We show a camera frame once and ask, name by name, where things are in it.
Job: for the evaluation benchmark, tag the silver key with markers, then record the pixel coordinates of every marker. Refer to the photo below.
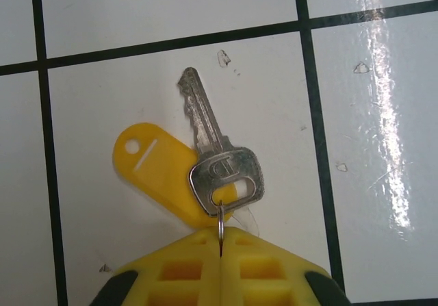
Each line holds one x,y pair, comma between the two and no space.
204,121

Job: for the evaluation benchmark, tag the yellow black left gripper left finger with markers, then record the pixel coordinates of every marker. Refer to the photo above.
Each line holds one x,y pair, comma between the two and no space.
178,275

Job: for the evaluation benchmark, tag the yellow key tag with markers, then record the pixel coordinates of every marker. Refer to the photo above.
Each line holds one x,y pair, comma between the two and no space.
161,176

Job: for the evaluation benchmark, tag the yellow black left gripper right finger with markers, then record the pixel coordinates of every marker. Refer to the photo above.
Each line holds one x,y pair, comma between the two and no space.
270,275

